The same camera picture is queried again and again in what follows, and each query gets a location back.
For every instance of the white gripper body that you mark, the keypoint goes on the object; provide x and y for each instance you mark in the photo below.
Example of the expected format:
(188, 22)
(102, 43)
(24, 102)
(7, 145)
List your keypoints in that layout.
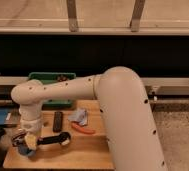
(28, 134)

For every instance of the wooden cutting board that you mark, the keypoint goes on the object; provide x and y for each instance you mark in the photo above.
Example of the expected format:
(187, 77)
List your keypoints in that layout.
(84, 152)

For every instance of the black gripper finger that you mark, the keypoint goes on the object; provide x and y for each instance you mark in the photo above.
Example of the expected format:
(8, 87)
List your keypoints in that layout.
(49, 140)

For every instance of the black brush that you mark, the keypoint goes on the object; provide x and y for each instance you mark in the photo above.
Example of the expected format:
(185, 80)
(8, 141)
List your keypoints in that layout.
(57, 121)

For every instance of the small metal cup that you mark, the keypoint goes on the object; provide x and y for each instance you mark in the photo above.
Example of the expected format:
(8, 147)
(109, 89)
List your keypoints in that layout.
(65, 138)

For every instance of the blue plastic cup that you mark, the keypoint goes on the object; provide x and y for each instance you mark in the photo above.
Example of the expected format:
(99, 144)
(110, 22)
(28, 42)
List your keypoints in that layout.
(25, 151)

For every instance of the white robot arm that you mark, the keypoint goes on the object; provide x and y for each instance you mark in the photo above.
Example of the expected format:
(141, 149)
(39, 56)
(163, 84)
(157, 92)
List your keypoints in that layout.
(130, 127)

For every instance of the crumpled blue cloth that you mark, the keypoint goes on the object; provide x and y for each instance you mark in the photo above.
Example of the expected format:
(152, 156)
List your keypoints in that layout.
(80, 116)

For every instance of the orange carrot toy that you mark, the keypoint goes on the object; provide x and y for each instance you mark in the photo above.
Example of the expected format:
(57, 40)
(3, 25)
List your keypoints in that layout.
(80, 129)

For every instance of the green plastic tray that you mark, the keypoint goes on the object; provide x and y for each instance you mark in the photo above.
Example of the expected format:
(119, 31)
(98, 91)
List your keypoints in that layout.
(52, 90)

